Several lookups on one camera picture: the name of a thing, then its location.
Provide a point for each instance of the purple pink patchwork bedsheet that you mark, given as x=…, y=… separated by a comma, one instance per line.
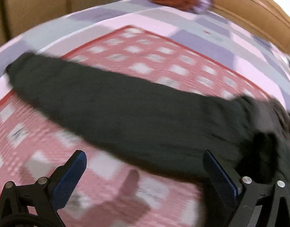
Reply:
x=209, y=34

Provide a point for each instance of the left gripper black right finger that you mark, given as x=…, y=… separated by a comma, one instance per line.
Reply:
x=241, y=195

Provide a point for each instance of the grey quilted coat black sleeves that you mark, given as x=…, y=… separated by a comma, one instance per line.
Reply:
x=154, y=126

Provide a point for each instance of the red white checked blanket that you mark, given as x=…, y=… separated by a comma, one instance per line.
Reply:
x=112, y=192

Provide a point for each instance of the wooden headboard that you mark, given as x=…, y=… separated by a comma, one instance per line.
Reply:
x=263, y=18

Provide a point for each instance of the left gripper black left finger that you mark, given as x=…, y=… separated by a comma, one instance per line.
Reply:
x=37, y=204

